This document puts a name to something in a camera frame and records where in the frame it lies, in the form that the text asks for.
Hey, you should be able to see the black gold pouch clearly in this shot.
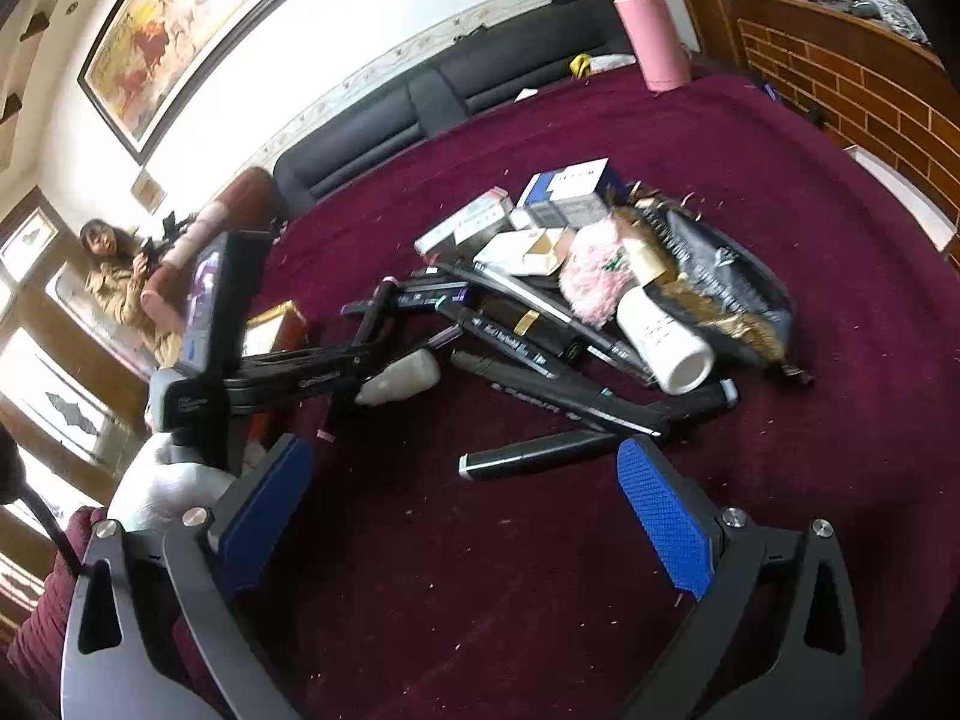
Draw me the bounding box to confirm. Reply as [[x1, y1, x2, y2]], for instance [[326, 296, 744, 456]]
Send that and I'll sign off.
[[622, 195, 815, 387]]

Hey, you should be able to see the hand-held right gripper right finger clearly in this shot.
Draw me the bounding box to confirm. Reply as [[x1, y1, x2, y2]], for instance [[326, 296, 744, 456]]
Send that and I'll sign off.
[[615, 436, 863, 720]]

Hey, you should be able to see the black leather sofa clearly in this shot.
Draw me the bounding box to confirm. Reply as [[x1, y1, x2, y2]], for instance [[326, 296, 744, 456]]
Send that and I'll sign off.
[[274, 0, 646, 218]]

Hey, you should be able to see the small gold picture frame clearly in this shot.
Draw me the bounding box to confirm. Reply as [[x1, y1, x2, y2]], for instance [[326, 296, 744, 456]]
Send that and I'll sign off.
[[129, 169, 166, 211]]

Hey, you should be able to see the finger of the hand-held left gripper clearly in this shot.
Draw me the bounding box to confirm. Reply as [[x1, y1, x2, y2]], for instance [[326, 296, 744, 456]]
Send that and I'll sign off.
[[225, 343, 376, 410]]

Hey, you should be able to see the pink fluffy pouch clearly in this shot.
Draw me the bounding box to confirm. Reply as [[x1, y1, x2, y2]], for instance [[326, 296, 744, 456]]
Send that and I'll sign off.
[[559, 214, 646, 331]]

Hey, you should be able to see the framed wall painting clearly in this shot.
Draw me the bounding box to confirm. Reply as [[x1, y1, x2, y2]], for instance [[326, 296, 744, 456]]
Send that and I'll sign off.
[[79, 0, 368, 162]]

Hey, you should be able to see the white bottle red label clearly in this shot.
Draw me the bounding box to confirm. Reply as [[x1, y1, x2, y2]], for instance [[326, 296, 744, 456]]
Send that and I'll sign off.
[[356, 352, 441, 407]]

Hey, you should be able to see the red white box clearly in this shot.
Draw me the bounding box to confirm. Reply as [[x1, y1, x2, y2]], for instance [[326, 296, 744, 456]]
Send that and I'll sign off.
[[415, 187, 515, 256]]

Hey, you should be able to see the black cable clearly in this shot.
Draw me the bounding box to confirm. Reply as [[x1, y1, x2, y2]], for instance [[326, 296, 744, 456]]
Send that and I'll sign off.
[[0, 427, 87, 578]]

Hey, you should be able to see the brown chair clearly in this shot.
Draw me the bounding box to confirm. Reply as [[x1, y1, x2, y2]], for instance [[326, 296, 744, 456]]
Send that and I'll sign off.
[[142, 167, 282, 331]]

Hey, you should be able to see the cream open box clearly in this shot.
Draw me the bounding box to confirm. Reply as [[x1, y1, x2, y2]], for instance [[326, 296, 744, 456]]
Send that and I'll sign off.
[[474, 227, 575, 278]]

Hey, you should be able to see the black marker pen pink cap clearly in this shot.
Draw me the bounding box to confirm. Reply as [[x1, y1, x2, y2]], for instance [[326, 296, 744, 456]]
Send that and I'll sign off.
[[346, 277, 400, 365]]

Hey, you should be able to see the blue white box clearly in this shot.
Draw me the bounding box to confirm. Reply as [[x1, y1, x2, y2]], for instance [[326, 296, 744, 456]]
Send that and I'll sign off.
[[517, 157, 623, 230]]

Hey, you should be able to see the person's left hand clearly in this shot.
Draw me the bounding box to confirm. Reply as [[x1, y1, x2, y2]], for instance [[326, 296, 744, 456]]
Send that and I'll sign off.
[[112, 431, 237, 541]]

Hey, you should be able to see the wooden brick-pattern counter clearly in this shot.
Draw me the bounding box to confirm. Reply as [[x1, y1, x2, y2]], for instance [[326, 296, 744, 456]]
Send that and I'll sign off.
[[660, 0, 960, 271]]

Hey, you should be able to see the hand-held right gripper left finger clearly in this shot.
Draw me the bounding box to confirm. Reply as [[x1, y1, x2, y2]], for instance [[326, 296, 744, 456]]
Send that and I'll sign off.
[[60, 433, 316, 720]]

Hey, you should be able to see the wooden framed window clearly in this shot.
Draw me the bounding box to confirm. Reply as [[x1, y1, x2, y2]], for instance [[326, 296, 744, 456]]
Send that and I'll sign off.
[[0, 191, 155, 511]]

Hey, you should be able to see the pink thermos bottle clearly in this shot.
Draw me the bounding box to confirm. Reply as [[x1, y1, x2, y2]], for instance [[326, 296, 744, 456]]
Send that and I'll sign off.
[[609, 0, 692, 91]]

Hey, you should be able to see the pile of black markers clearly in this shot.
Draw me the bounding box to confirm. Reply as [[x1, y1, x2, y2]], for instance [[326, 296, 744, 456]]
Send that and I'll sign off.
[[341, 259, 740, 482]]

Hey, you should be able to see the maroon tablecloth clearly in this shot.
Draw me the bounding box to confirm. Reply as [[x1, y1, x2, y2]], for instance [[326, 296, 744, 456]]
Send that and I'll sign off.
[[7, 64, 960, 720]]

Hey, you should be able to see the black tube gold band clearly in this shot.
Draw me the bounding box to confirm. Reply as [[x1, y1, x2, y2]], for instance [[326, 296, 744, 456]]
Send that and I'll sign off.
[[480, 296, 590, 361]]

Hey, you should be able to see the gold-rimmed box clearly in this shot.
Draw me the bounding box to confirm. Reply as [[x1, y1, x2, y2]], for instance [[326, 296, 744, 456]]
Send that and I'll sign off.
[[240, 300, 310, 443]]

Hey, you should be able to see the white cylindrical bottle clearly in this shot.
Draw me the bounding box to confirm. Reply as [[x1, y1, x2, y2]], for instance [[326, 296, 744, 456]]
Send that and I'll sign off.
[[616, 289, 715, 396]]

